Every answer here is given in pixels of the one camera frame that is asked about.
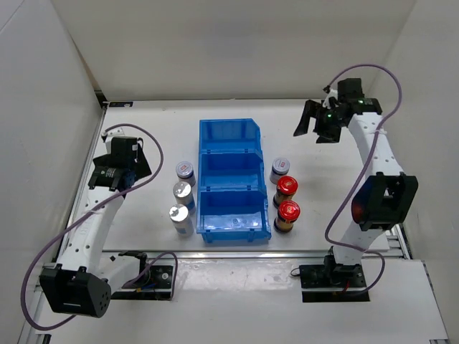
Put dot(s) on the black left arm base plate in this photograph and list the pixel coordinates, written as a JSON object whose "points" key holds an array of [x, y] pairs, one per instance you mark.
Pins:
{"points": [[157, 282]]}

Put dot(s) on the red-lid sauce jar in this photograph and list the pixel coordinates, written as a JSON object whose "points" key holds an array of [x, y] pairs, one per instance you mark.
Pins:
{"points": [[286, 188], [288, 213]]}

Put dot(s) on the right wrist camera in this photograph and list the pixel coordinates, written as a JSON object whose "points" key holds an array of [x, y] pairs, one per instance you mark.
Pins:
{"points": [[347, 89]]}

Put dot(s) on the blue bin near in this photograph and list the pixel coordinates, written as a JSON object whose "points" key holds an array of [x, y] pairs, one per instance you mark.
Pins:
{"points": [[233, 215]]}

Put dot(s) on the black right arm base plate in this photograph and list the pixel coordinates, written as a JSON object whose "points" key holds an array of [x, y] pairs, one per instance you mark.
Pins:
{"points": [[318, 285]]}

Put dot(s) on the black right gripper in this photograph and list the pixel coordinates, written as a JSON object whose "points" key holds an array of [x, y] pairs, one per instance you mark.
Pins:
{"points": [[315, 110]]}

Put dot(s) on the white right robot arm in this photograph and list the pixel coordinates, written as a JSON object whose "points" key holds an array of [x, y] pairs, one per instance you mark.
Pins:
{"points": [[382, 194]]}

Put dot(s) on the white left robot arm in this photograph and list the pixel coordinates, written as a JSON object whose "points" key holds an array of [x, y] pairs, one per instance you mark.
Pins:
{"points": [[78, 285]]}

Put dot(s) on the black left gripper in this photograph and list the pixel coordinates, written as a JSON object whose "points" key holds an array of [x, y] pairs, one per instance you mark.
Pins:
{"points": [[140, 165]]}

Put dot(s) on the aluminium frame rail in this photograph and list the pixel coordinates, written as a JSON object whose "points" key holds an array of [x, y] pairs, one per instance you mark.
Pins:
{"points": [[244, 293]]}

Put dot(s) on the silver-lid pepper jar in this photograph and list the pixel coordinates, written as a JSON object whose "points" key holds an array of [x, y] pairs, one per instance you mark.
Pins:
{"points": [[183, 194], [180, 218]]}

